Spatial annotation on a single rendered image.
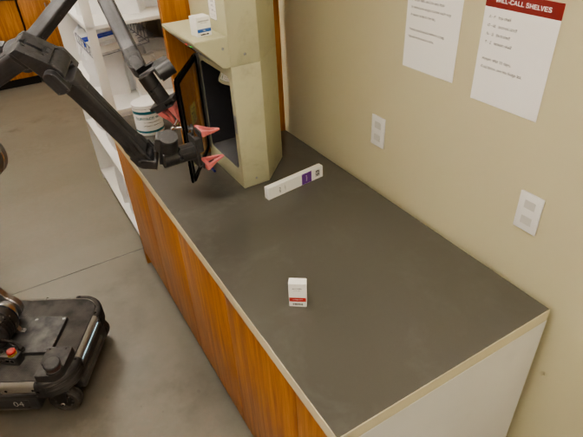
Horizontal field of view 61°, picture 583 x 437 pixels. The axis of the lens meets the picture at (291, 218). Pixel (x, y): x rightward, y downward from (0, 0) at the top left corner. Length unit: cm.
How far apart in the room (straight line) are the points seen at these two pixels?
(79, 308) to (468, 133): 195
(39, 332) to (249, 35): 164
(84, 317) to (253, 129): 128
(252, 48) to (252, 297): 83
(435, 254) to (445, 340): 35
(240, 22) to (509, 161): 93
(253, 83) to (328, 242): 61
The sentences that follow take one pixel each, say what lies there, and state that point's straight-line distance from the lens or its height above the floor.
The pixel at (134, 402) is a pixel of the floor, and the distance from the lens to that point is 250.
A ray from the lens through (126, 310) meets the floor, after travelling 292.
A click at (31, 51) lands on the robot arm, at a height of 160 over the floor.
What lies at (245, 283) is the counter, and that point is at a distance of 150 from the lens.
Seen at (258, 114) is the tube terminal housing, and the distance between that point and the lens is 184.
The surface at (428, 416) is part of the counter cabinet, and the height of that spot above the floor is 80.
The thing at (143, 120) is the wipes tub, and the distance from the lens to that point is 245.
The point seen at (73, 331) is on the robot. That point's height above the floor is 24.
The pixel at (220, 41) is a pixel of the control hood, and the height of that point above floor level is 150.
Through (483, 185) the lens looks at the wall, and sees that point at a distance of 155.
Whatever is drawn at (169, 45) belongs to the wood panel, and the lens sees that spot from 205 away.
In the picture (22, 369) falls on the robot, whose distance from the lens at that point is 250.
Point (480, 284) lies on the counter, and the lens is 154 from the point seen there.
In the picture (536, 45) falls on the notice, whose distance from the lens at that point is 135.
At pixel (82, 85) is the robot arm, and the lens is 148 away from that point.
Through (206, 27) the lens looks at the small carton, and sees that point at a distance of 174.
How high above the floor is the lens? 193
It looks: 35 degrees down
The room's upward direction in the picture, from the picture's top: 3 degrees counter-clockwise
